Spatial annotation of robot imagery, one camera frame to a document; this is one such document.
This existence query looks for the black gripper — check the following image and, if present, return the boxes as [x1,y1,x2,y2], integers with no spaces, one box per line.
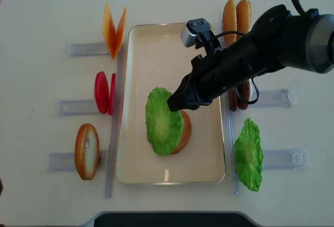
[168,50,235,111]

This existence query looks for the green lettuce leaf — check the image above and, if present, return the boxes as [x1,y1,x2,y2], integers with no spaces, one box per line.
[146,87,184,156]
[234,118,264,192]

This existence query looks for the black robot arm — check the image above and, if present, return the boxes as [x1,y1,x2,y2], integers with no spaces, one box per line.
[168,5,333,111]

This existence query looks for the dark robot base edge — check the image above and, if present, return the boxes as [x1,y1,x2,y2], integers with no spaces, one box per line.
[94,212,255,227]

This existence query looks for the round bread slice on tray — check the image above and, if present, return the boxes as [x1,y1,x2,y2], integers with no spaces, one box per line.
[172,110,192,154]

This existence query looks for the front brown meat patty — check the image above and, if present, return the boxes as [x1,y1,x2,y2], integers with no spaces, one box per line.
[229,87,237,112]

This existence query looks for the brown meat patty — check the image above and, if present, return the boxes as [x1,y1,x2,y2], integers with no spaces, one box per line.
[229,87,237,112]
[236,79,252,110]

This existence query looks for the rear brown meat patty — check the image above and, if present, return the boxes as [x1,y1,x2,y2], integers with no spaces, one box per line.
[236,79,252,110]

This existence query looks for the inner red tomato slice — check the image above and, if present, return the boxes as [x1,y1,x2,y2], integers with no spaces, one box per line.
[108,73,116,116]

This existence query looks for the red tomato slice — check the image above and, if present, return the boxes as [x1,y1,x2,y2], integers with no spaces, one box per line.
[94,71,109,114]
[108,73,116,116]

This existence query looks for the front upright bread slice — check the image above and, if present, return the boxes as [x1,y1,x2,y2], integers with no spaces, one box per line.
[222,0,237,46]

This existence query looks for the upright bread slice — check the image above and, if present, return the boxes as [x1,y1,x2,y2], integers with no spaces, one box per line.
[222,0,237,46]
[236,0,252,34]

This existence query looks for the outer red tomato slice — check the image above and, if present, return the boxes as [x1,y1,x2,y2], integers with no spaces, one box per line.
[94,71,109,114]

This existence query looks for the right cheese slice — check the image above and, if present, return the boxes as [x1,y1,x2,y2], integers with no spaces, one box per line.
[113,7,127,57]

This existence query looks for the cheese slice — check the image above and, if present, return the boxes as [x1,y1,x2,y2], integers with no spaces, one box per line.
[102,3,116,59]
[113,7,127,57]

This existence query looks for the left cheese slice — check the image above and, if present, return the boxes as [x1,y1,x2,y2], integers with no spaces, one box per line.
[102,3,116,59]

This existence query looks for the rear upright bread slice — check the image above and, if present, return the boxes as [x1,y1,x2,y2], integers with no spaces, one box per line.
[236,0,252,34]

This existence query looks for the bread slice left rack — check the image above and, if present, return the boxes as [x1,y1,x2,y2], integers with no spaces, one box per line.
[75,123,99,181]

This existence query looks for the cream rectangular serving tray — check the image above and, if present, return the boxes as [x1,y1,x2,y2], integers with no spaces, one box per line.
[117,23,225,185]

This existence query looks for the right clear acrylic rack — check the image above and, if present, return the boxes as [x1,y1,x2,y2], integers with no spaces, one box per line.
[221,89,311,195]

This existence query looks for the clear acrylic rack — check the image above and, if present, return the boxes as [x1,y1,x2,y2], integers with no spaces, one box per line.
[47,46,127,198]
[221,89,311,195]

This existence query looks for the left clear acrylic rack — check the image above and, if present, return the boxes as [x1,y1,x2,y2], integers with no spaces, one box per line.
[47,46,127,198]

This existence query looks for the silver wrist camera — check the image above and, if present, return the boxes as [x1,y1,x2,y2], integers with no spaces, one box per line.
[180,18,215,47]

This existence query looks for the black camera cable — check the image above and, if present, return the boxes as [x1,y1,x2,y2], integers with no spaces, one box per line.
[215,0,306,105]

